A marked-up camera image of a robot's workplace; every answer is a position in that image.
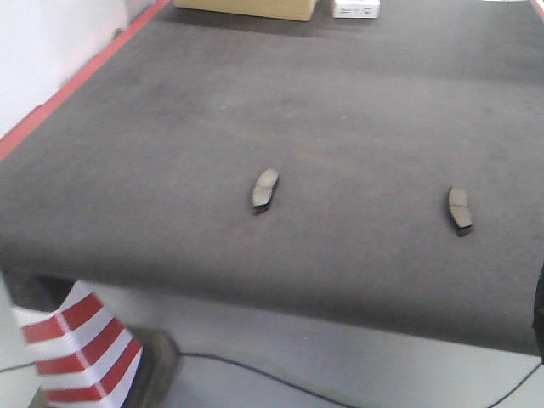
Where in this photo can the right red white traffic cone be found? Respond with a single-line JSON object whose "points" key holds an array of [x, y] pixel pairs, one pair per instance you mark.
{"points": [[84, 356]]}

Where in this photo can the grey brake pad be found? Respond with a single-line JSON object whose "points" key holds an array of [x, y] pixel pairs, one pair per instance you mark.
{"points": [[263, 190], [459, 210]]}

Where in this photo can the cardboard box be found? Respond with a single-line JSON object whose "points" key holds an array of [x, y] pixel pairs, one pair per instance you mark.
{"points": [[296, 10]]}

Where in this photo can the white cabinet panel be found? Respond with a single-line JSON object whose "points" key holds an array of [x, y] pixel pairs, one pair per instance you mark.
{"points": [[44, 43]]}

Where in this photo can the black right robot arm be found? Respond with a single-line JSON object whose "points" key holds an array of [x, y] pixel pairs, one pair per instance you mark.
{"points": [[538, 316]]}

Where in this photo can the white small box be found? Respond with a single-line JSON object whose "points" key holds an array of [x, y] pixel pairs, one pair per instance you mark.
{"points": [[356, 9]]}

